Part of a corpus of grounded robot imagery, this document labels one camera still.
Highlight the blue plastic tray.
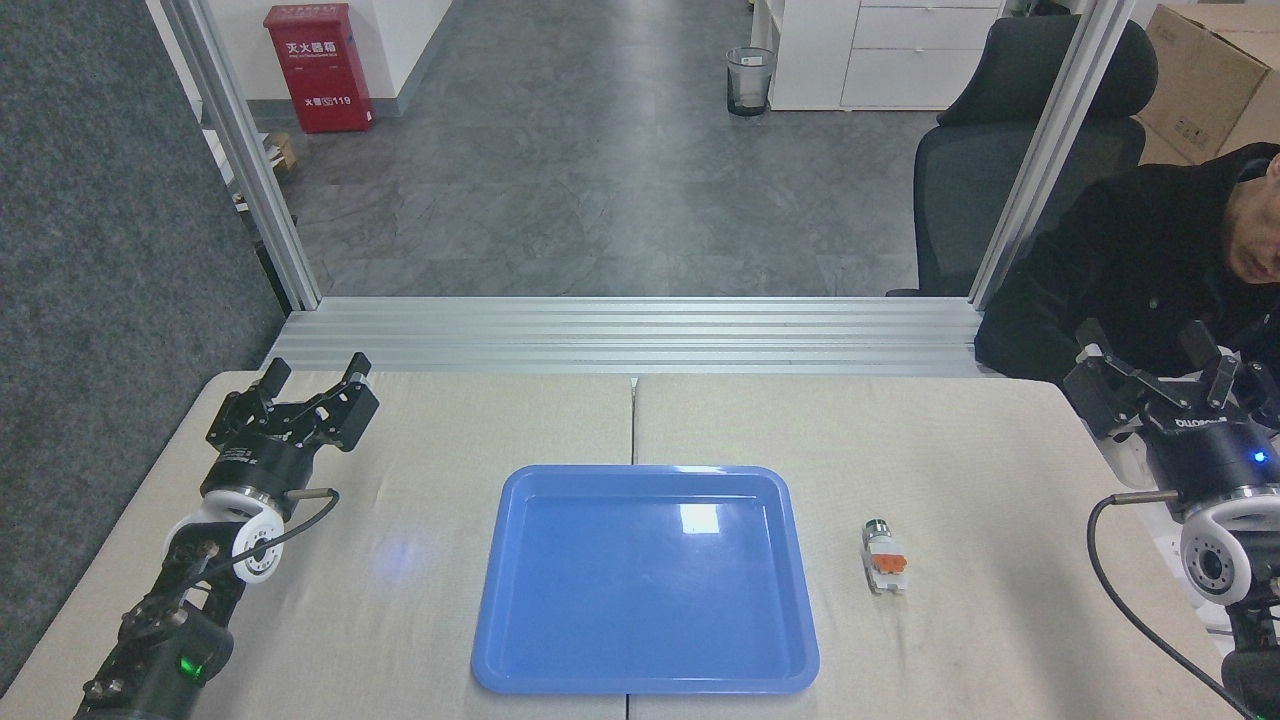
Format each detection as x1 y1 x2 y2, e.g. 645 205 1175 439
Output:
470 464 821 697

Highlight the silver aluminium post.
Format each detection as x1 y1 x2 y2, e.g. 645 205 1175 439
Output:
160 0 323 311
968 0 1141 301

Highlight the black office chair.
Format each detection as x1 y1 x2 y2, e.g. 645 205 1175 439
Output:
886 14 1161 298

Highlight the brown cardboard box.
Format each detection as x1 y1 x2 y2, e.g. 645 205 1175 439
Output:
1137 3 1280 166

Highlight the white drawer cabinet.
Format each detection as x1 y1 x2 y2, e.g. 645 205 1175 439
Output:
750 0 1006 112

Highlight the red fire extinguisher box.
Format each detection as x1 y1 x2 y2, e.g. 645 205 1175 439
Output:
263 3 375 135

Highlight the white orange switch part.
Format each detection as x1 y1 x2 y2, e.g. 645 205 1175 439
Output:
862 518 910 597

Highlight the person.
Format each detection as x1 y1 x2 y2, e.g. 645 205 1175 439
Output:
973 143 1280 386

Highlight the grey felt partition panel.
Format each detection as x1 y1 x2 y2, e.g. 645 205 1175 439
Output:
0 0 291 696

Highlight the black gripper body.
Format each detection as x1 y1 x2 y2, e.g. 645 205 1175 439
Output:
1140 405 1280 514
203 430 314 506

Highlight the grey mesh trash bin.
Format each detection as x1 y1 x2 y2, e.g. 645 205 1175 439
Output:
726 47 777 118

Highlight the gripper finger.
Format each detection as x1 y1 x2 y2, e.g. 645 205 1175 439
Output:
1177 320 1280 428
206 358 293 448
1062 318 1177 443
270 351 381 453

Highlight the silver aluminium rail frame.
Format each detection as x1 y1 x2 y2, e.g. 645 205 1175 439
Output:
262 296 986 378

